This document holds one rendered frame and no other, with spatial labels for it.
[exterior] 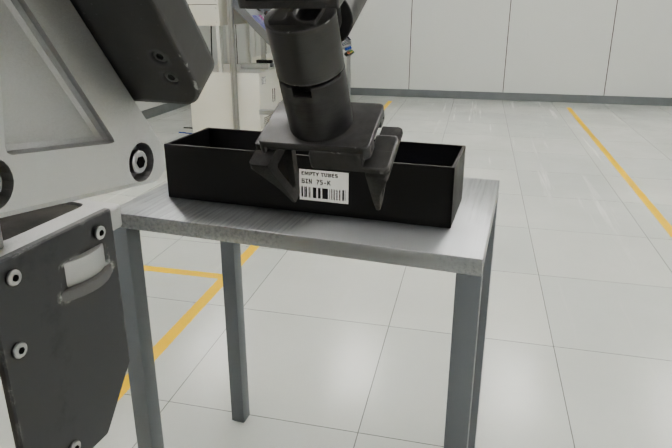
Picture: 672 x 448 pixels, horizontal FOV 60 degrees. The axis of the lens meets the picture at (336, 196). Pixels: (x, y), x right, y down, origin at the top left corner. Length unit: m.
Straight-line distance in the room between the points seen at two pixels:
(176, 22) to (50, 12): 0.04
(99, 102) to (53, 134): 0.02
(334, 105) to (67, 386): 0.28
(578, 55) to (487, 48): 1.08
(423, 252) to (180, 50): 0.77
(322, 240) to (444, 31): 6.88
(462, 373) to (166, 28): 0.90
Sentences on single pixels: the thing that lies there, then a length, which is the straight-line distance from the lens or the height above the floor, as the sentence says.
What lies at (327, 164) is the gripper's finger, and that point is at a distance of 0.51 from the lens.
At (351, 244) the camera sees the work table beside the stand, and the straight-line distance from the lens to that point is 0.97.
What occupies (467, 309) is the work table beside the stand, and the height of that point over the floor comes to 0.71.
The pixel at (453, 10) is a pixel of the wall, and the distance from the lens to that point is 7.77.
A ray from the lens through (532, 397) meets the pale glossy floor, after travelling 2.03.
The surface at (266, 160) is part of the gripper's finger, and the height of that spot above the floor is 1.04.
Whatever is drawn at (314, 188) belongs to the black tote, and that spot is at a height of 0.85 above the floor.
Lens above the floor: 1.18
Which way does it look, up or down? 18 degrees down
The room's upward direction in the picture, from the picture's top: straight up
